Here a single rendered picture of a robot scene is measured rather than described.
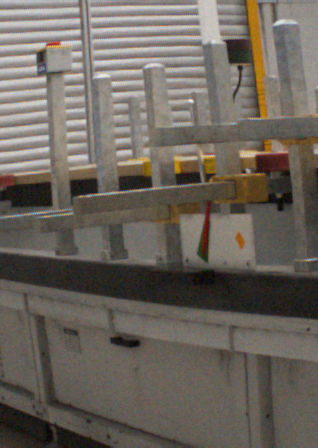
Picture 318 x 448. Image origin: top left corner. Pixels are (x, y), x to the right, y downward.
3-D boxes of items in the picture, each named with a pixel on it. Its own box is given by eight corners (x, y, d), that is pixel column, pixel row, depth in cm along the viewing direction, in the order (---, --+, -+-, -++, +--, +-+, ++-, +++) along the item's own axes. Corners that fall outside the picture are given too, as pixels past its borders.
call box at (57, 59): (47, 75, 292) (46, 45, 292) (36, 78, 298) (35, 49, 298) (73, 73, 295) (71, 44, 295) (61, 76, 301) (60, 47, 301)
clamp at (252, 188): (246, 203, 223) (243, 175, 222) (208, 203, 234) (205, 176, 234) (271, 200, 225) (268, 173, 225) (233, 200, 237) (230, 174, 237)
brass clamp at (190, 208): (176, 224, 244) (174, 197, 244) (143, 223, 256) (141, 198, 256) (204, 220, 247) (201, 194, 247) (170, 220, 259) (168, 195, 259)
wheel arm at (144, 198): (81, 220, 211) (79, 194, 211) (73, 219, 214) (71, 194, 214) (292, 196, 232) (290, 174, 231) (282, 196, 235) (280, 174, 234)
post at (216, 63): (235, 291, 230) (210, 39, 228) (225, 290, 233) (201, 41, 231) (250, 288, 232) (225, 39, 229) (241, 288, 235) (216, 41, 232)
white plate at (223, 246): (253, 270, 222) (249, 214, 222) (181, 266, 245) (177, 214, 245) (256, 270, 223) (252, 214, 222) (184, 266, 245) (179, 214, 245)
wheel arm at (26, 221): (-2, 236, 256) (-3, 216, 256) (-7, 235, 259) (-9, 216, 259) (177, 215, 277) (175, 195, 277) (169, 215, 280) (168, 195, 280)
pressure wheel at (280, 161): (275, 213, 227) (269, 150, 226) (252, 212, 234) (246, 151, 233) (307, 208, 231) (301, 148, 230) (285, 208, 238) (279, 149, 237)
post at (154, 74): (170, 297, 252) (149, 63, 250) (162, 296, 255) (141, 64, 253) (185, 295, 254) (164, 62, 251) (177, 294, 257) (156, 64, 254)
